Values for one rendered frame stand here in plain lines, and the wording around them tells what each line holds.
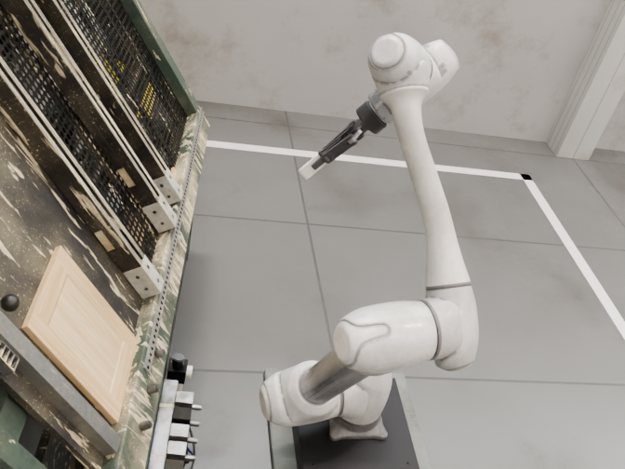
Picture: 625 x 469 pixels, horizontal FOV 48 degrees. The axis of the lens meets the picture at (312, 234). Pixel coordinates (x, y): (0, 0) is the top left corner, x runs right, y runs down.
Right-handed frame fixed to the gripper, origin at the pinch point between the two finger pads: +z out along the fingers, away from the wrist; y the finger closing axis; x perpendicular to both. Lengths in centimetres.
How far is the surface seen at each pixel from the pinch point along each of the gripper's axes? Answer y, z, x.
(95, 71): -74, 55, -59
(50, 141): -22, 57, -48
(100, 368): 4, 83, 5
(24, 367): 30, 76, -13
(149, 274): -37, 75, 0
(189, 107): -160, 69, -28
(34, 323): 18, 74, -18
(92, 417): 21, 82, 9
